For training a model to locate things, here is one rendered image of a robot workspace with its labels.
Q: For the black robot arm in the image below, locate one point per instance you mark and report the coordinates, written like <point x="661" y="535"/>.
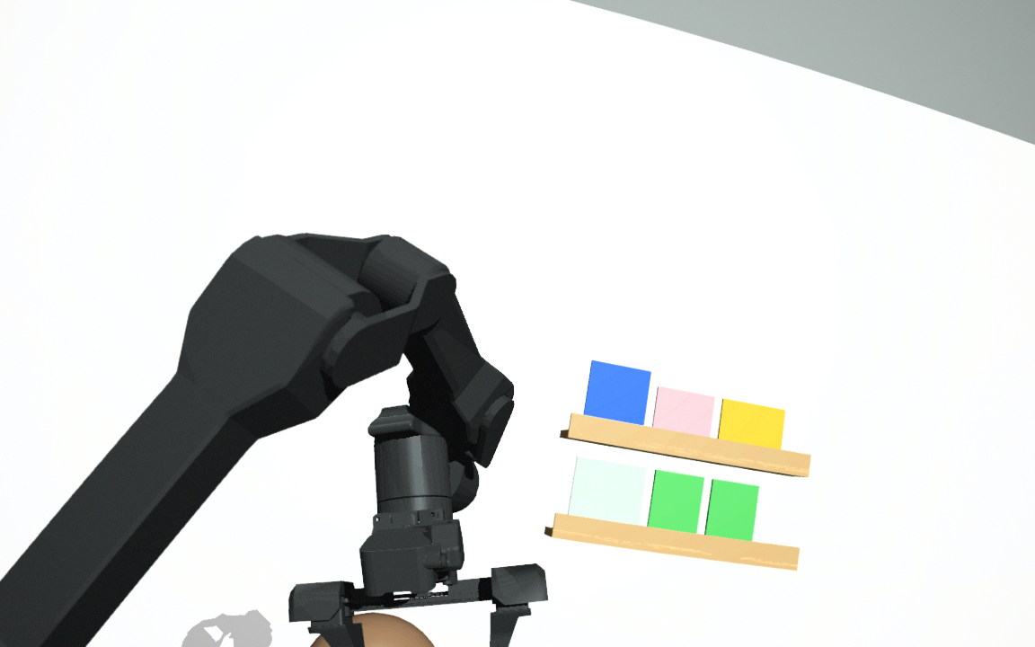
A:
<point x="285" y="326"/>

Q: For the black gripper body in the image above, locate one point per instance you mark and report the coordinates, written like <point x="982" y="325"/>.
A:
<point x="334" y="602"/>

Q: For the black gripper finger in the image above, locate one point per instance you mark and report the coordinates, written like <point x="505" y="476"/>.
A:
<point x="502" y="626"/>
<point x="348" y="635"/>

